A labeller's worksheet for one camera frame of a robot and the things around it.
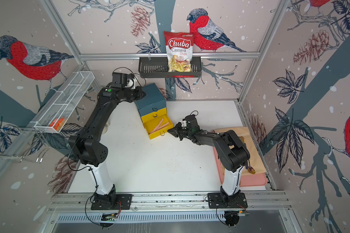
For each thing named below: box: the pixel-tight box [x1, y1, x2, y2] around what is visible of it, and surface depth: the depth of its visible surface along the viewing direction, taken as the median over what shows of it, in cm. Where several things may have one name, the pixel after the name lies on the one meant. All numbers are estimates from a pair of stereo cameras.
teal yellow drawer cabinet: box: [134, 83, 174, 140], surface depth 99 cm
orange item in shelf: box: [48, 117, 65, 131], surface depth 67 cm
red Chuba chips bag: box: [163, 31, 195, 73], surface depth 85 cm
